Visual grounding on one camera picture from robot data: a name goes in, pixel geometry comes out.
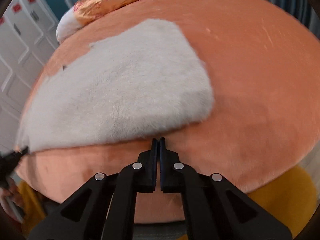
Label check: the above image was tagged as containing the beige sweater with black hearts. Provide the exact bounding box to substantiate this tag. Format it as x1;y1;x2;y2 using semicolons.
15;19;215;153

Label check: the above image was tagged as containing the white pillow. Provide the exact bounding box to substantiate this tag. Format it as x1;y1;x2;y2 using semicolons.
55;0;250;43

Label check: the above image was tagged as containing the person's left hand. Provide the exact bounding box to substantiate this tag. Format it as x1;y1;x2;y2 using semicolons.
0;184;22;207

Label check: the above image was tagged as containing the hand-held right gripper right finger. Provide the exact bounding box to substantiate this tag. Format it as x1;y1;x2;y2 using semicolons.
160;137;292;240

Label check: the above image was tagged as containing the orange floral satin pillow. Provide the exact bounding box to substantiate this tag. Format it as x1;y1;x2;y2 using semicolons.
74;0;163;25

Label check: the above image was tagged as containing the person's grey shirt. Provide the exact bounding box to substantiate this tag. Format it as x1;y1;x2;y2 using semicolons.
132;220;188;240

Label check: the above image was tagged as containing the person's yellow jacket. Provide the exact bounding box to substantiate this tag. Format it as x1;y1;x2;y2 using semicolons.
19;166;319;240

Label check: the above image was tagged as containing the white wardrobe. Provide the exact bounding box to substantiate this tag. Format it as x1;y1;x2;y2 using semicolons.
0;0;60;153

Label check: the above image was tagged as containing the orange plush blanket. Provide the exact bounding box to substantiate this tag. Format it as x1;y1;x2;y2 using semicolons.
14;0;320;224

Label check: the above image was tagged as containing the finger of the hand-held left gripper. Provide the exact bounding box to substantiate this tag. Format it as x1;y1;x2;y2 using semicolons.
14;146;30;157

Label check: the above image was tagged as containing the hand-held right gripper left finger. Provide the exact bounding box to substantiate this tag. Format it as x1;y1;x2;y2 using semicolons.
29;138;158;240

